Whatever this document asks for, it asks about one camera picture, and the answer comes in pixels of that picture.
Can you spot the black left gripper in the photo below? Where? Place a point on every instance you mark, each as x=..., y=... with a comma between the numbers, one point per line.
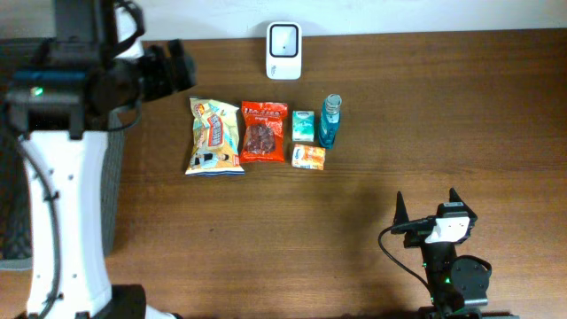
x=174, y=77

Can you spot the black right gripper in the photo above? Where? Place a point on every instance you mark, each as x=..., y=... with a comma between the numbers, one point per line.
x=414, y=238

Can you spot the yellow wipes bag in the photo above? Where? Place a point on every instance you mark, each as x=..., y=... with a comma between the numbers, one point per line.
x=215, y=139

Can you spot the red candy bag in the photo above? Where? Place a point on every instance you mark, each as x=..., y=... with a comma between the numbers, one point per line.
x=264, y=131

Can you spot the blue mouthwash bottle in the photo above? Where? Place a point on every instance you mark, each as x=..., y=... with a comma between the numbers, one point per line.
x=329, y=120

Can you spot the orange tissue pack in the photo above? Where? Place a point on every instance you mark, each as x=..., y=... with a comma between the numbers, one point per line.
x=308, y=157

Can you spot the green tissue pack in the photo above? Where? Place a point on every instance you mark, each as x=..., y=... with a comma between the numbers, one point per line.
x=303, y=126

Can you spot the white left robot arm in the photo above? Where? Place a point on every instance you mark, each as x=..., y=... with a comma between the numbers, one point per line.
x=59, y=109

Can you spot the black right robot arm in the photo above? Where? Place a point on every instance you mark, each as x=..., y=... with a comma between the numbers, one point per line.
x=457, y=284

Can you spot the white barcode scanner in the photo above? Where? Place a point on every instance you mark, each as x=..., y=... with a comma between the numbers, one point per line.
x=283, y=51

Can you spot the grey plastic basket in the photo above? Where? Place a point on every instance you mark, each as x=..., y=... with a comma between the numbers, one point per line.
x=16, y=250

